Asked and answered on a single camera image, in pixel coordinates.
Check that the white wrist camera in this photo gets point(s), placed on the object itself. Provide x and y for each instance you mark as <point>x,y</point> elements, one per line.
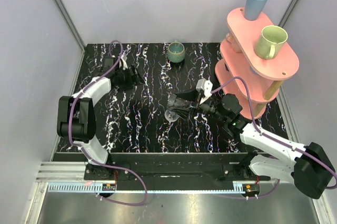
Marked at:
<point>204,88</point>
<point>122,63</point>

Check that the aluminium rail frame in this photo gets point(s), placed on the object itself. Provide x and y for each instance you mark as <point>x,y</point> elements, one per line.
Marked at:
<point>70,177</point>

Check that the teal ceramic bowl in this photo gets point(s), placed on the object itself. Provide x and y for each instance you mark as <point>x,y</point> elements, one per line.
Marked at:
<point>175,52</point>

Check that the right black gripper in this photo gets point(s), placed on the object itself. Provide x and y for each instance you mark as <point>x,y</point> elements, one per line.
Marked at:
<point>190,95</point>

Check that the pink three-tier shelf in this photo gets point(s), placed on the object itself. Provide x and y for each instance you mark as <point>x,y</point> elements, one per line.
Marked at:
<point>253,80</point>

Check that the blue plastic cup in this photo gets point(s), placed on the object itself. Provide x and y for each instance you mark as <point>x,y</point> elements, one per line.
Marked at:
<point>253,8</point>

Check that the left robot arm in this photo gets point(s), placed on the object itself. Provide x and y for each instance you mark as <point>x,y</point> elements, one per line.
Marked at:
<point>76,120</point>

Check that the green ceramic mug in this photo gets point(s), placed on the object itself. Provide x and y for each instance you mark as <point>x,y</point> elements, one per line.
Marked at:
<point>270,42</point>

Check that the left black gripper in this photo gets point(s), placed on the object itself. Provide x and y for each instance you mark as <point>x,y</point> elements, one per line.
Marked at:
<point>130,75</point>

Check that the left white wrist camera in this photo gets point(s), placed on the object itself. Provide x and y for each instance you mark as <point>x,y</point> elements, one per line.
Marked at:
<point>122,63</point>

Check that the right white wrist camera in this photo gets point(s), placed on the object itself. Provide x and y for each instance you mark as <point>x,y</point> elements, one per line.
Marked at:
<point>204,88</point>

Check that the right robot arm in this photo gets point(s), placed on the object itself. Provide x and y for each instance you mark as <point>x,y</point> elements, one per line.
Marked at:
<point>305,166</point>

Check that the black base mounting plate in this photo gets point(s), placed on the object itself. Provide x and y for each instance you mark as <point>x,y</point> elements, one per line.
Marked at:
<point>220,166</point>

